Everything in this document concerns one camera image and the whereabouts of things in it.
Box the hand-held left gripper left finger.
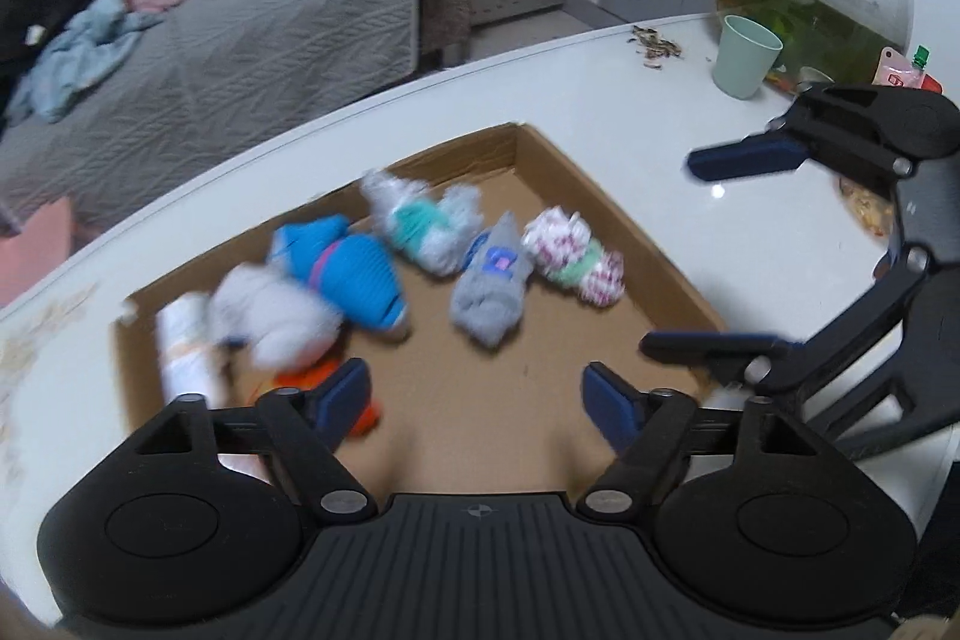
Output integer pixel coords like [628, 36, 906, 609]
[129, 356, 380, 526]

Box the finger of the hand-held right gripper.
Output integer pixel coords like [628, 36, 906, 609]
[640, 245, 940, 399]
[686, 83, 960, 193]

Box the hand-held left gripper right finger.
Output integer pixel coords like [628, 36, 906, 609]
[574, 362, 827, 524]

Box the white fluffy sock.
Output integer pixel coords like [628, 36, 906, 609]
[210, 265, 347, 365]

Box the cardboard box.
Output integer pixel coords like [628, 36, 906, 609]
[112, 121, 727, 498]

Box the blue sock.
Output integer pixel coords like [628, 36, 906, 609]
[270, 216, 410, 335]

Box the pink patterned white sock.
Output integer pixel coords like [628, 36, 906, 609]
[523, 206, 626, 310]

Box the grey sock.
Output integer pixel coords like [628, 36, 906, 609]
[450, 211, 535, 350]

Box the white teal sock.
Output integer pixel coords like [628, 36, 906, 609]
[360, 169, 483, 275]

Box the green cup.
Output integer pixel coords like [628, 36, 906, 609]
[712, 14, 783, 100]

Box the clear bag of snacks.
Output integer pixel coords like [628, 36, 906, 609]
[838, 175, 898, 241]

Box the pile of seed shells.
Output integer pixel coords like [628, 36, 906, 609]
[628, 25, 685, 70]

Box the red drink pouch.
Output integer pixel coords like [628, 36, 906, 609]
[872, 45, 944, 94]

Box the pink stool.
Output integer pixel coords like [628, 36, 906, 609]
[0, 196, 76, 307]

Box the grey sofa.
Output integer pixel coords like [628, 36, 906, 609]
[0, 0, 488, 236]

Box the pile of clothes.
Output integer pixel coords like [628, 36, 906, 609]
[7, 0, 226, 124]

